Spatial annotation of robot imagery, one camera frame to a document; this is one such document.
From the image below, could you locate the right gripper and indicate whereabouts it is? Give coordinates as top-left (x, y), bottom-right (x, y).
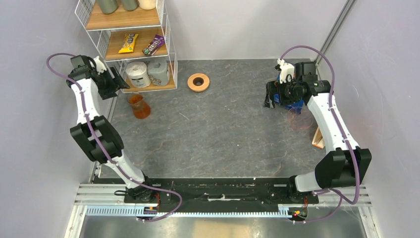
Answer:
top-left (263, 77), bottom-right (302, 109)

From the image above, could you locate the amber glass carafe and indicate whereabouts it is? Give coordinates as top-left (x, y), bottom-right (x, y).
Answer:
top-left (127, 93), bottom-right (151, 119)

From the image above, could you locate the wooden dripper ring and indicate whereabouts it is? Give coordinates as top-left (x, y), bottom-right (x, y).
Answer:
top-left (187, 73), bottom-right (210, 93)

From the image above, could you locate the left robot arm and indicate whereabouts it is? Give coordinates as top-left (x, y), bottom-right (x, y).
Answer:
top-left (67, 55), bottom-right (156, 203)

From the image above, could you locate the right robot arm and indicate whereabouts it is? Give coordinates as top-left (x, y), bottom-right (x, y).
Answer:
top-left (264, 59), bottom-right (372, 205)

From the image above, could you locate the wooden filter holder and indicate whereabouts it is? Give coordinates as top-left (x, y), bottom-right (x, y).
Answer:
top-left (312, 127), bottom-right (325, 149)

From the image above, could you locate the white paper roll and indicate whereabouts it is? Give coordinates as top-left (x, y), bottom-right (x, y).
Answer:
top-left (126, 61), bottom-right (151, 88)

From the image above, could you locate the blue Doritos chip bag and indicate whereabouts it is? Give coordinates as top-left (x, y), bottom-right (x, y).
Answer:
top-left (280, 79), bottom-right (305, 109)

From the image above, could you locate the yellow M&M's bag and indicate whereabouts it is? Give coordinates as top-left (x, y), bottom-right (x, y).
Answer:
top-left (118, 33), bottom-right (138, 54)

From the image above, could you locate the grey paper roll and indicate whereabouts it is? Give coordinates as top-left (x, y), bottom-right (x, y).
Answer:
top-left (147, 59), bottom-right (169, 86)

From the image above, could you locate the purple candy bar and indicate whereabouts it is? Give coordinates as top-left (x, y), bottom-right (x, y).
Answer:
top-left (142, 35), bottom-right (165, 56)

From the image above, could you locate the green jar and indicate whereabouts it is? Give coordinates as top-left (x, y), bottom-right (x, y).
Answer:
top-left (121, 0), bottom-right (138, 11)
top-left (96, 0), bottom-right (118, 14)

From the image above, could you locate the cream jar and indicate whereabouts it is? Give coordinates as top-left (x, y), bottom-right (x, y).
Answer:
top-left (138, 0), bottom-right (157, 10)

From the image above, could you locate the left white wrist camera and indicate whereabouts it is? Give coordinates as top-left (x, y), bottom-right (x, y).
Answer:
top-left (94, 56), bottom-right (107, 74)

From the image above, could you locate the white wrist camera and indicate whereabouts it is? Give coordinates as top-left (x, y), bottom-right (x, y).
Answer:
top-left (275, 59), bottom-right (295, 84)
top-left (94, 56), bottom-right (107, 74)

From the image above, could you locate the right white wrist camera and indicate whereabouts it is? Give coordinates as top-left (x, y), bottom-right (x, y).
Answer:
top-left (275, 59), bottom-right (295, 84)

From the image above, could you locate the white wire shelf rack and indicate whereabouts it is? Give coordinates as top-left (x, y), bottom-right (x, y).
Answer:
top-left (75, 0), bottom-right (178, 93)

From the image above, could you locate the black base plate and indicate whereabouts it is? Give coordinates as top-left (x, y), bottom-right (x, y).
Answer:
top-left (124, 178), bottom-right (319, 214)

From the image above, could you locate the aluminium rail frame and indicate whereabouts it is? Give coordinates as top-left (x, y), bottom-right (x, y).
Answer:
top-left (65, 168), bottom-right (381, 238)

